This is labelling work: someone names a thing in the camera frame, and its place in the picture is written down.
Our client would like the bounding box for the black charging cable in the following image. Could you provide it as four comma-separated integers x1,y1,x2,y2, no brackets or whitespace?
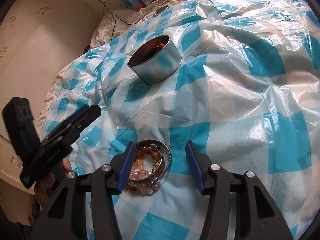
97,0,133,41

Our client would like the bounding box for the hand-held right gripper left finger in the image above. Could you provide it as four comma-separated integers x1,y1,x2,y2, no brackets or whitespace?
27,141,137,240

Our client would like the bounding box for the round metal tin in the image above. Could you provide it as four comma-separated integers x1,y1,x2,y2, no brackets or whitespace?
127,35,182,84

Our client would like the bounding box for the round metal tin lid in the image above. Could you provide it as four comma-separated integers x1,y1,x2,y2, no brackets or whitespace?
154,5,169,17

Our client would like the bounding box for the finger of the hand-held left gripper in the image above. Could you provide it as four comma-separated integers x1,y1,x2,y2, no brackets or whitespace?
41,105,102,147
46,104,90,140

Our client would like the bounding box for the person's left hand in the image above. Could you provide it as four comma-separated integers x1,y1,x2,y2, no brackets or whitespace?
34,159,73,214

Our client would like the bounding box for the pile of bracelets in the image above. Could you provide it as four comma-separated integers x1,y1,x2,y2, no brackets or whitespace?
125,140,173,195

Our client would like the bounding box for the blue checkered plastic sheet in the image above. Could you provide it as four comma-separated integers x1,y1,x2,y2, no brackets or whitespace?
37,0,320,240

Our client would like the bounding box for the red cord bracelet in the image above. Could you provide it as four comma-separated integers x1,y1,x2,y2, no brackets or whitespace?
142,42,167,58

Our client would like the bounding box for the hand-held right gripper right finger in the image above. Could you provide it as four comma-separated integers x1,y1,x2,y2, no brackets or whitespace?
185,140,295,240

